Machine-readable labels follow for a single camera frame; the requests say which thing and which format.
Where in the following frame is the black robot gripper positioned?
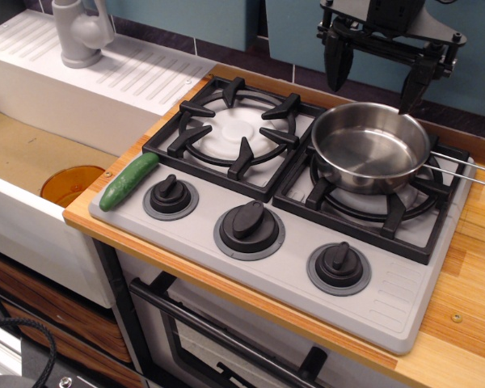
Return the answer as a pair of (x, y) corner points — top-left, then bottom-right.
(317, 1), (467, 115)

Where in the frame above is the stainless steel pan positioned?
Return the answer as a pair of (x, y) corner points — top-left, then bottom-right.
(310, 102), (485, 195)

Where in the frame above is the green toy pickle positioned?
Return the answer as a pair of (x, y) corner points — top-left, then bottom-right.
(99, 153), (160, 212)

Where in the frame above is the black right stove knob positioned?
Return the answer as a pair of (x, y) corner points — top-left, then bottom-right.
(306, 242), (372, 297)

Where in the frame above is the black stove knob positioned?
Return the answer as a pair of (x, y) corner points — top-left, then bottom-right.
(143, 174), (200, 221)
(306, 242), (372, 297)
(213, 200), (285, 261)

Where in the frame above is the black middle stove knob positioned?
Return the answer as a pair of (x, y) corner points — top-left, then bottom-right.
(213, 200), (285, 261)

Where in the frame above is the grey toy stove top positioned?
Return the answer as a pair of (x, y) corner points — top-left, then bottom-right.
(87, 75), (478, 356)

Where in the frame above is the black left stove knob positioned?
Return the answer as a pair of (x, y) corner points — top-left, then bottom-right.
(143, 174), (200, 221)

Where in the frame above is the black left burner grate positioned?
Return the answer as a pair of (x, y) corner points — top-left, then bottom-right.
(143, 77), (324, 202)

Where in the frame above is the black burner grate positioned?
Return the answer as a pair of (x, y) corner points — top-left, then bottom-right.
(143, 77), (324, 202)
(272, 137), (469, 264)

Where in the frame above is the black right burner grate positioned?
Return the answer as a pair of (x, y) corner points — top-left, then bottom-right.
(272, 137), (469, 264)

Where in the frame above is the grey toy faucet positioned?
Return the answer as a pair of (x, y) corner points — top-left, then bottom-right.
(52, 0), (115, 69)

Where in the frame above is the toy oven door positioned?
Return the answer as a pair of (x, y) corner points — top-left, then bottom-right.
(119, 253), (402, 387)

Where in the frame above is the orange plastic bowl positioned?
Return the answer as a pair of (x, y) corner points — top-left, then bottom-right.
(40, 165), (105, 208)

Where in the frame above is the white toy sink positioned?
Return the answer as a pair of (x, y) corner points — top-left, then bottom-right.
(0, 11), (213, 308)

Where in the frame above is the wooden drawer front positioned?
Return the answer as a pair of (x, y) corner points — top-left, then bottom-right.
(0, 253), (141, 387)

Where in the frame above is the black oven door handle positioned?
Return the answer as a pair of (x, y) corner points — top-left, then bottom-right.
(129, 273), (327, 387)

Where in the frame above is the black braided cable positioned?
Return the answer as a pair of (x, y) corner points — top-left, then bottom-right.
(0, 317), (57, 388)

